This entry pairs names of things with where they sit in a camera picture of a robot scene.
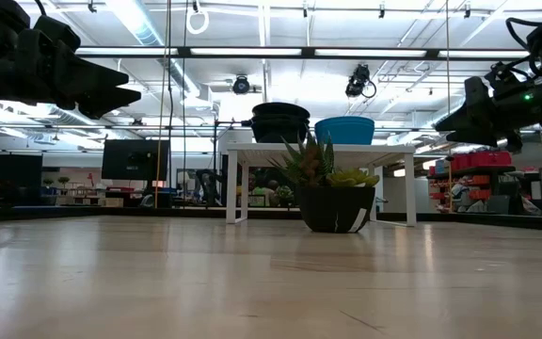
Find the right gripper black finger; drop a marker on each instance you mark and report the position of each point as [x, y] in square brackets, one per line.
[459, 122]
[478, 137]

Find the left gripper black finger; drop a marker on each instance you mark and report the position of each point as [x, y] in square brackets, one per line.
[92, 75]
[106, 101]

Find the shelf with red bins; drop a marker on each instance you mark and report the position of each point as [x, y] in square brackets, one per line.
[483, 159]

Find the black background monitor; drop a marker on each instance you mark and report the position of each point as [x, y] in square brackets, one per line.
[134, 160]

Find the white perforated metal shelf riser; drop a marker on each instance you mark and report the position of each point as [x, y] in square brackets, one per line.
[393, 150]

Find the succulent plant in black pot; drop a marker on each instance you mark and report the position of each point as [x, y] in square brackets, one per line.
[337, 209]

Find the person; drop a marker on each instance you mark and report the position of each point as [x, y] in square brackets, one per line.
[262, 193]

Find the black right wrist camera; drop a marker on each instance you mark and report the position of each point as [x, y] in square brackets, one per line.
[506, 77]

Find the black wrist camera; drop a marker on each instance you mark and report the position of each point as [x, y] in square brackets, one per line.
[57, 33]
[506, 77]

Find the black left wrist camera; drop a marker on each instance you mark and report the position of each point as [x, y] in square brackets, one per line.
[57, 33]

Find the round black ceiling camera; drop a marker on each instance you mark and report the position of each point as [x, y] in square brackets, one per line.
[241, 85]

